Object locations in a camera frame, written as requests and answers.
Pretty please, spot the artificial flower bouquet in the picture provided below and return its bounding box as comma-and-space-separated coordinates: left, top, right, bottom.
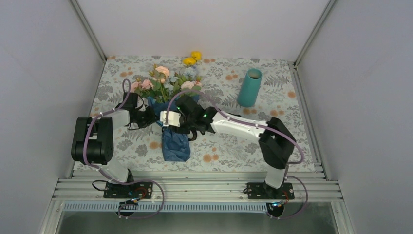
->
131, 51, 202, 103

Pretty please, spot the teal cylindrical vase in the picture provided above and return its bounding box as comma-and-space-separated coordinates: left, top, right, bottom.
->
237, 69, 263, 107

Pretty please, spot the slotted grey cable duct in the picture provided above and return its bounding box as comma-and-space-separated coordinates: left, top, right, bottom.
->
63, 201, 269, 213

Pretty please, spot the floral patterned table mat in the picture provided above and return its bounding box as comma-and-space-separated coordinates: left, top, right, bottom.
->
91, 56, 315, 173

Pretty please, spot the aluminium corner post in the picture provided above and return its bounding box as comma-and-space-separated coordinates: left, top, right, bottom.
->
293, 0, 337, 69
69, 0, 107, 63

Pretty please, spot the left aluminium corner post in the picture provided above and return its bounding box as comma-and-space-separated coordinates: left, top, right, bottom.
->
69, 0, 107, 63

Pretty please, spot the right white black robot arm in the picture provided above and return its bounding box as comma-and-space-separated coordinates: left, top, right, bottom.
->
161, 95, 298, 198

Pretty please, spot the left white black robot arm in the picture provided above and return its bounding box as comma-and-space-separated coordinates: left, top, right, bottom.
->
71, 93, 159, 197

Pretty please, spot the blue wrapping paper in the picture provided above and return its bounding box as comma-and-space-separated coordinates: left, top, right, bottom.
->
147, 97, 190, 162

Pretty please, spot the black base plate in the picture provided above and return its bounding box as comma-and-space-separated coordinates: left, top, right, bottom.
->
103, 182, 153, 199
243, 182, 295, 200

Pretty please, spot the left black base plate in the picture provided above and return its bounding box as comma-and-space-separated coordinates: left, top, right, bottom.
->
103, 182, 153, 199

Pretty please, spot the black ribbon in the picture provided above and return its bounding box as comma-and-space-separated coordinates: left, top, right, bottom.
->
187, 129, 198, 141

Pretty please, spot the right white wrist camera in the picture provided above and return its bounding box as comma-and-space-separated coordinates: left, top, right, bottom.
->
160, 111, 181, 127

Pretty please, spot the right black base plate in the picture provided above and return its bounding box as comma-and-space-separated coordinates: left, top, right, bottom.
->
243, 182, 295, 200

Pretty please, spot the aluminium rail frame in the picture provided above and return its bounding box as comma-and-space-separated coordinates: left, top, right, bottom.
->
40, 168, 354, 234

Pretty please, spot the right aluminium corner post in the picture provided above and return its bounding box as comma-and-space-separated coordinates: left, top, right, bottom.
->
293, 0, 337, 69

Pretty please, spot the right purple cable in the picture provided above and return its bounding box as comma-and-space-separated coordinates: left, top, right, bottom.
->
166, 89, 309, 221

